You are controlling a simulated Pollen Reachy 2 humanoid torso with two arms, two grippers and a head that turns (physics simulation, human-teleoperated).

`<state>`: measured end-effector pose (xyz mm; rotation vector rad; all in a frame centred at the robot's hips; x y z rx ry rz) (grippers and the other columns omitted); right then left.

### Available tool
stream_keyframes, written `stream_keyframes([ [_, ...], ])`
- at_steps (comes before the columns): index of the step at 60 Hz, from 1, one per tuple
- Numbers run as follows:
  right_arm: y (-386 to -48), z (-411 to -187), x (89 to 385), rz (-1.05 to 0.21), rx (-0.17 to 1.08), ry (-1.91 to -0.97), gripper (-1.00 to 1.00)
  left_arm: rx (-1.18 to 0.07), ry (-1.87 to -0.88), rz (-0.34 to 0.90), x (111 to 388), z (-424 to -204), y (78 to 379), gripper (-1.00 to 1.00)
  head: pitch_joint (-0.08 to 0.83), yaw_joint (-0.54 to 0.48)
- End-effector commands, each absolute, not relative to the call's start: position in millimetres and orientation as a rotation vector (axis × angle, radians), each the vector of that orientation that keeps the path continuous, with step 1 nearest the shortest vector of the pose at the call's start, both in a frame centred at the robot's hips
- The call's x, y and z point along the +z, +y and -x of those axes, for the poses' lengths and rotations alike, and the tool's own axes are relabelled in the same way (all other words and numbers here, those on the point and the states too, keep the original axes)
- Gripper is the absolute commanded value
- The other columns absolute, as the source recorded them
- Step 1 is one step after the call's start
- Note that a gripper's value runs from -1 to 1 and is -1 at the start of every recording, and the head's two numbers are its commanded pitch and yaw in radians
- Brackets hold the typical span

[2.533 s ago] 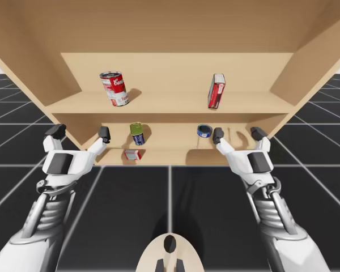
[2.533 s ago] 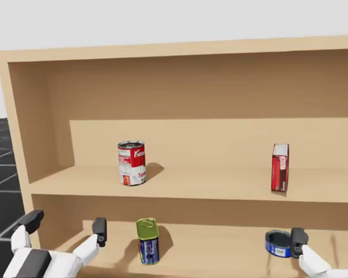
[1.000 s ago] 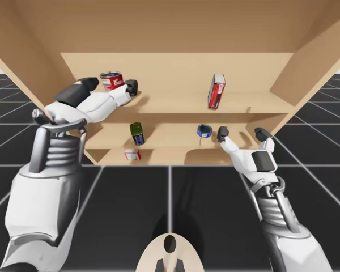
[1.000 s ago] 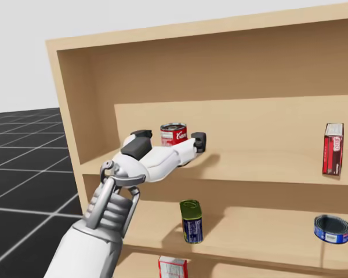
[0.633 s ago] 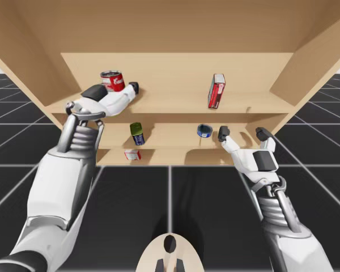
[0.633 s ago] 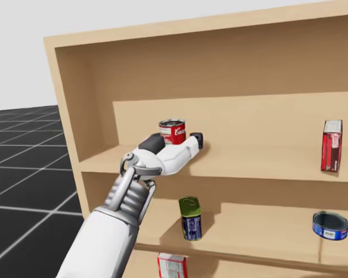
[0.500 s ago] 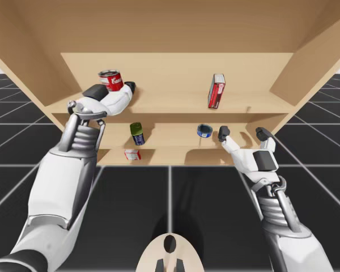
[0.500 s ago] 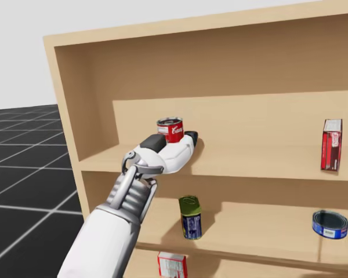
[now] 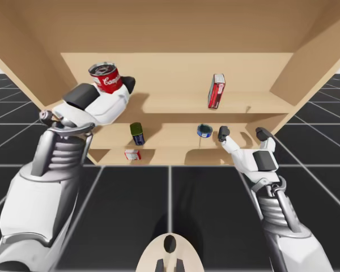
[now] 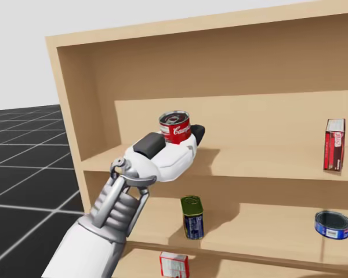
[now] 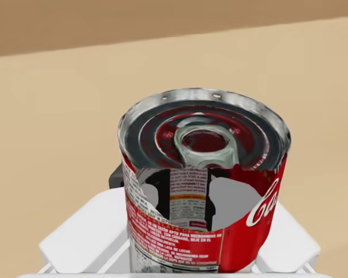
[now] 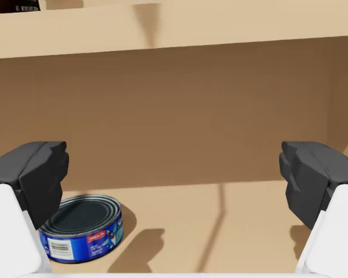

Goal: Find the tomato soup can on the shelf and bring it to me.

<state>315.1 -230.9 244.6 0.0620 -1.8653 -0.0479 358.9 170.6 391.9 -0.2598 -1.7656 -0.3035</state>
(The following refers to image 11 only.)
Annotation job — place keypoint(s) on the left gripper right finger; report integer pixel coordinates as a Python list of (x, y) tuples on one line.
[(290, 246)]

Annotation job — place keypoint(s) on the red and white can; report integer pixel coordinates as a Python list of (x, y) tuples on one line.
[(197, 246)]

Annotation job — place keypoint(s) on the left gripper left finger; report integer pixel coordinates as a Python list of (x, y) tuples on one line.
[(87, 231)]

